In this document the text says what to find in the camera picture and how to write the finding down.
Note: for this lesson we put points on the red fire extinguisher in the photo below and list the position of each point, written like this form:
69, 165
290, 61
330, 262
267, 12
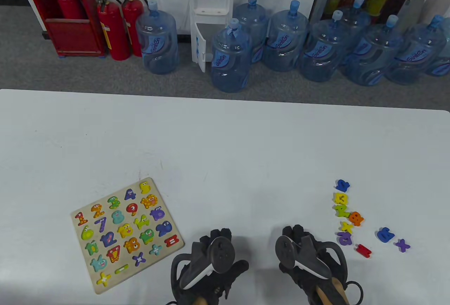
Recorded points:
132, 17
114, 34

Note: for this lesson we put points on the person's right forearm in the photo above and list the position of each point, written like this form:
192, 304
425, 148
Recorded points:
330, 292

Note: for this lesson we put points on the row of blue water jugs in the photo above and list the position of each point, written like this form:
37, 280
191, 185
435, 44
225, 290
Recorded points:
230, 59

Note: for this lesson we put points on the purple cross math block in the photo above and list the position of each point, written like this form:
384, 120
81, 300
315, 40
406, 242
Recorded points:
403, 245

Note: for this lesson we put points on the large blue number math block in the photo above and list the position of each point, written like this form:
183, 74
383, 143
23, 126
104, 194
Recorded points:
385, 236

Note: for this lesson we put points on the dark grey tracking controller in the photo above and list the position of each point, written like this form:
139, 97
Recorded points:
286, 252
220, 254

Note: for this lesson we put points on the person's left hand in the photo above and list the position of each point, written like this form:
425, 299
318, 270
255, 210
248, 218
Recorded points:
235, 273

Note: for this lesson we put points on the red extinguisher inside cabinet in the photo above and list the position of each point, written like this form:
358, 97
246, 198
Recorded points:
70, 6

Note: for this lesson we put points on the red fire extinguisher cabinet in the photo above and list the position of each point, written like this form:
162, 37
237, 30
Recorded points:
70, 36

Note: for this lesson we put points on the person's left forearm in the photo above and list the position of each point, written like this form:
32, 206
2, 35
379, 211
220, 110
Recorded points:
200, 300

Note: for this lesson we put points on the orange number math block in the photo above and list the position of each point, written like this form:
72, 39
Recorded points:
356, 218

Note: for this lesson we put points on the purple number math block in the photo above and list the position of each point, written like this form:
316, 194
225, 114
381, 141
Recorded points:
345, 239

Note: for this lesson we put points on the yellow plus math block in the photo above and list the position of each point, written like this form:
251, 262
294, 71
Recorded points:
346, 227

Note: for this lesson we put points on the red equals math block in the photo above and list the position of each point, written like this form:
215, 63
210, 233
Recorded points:
363, 251

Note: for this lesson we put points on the wooden math block puzzle board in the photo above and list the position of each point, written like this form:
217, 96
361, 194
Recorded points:
121, 229

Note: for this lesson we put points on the person's right hand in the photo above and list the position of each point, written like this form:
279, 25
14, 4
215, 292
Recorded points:
302, 285

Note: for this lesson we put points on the cluster of math blocks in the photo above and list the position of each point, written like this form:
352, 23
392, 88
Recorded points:
341, 185

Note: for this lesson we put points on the green number math block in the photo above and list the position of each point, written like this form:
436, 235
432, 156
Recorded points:
341, 211

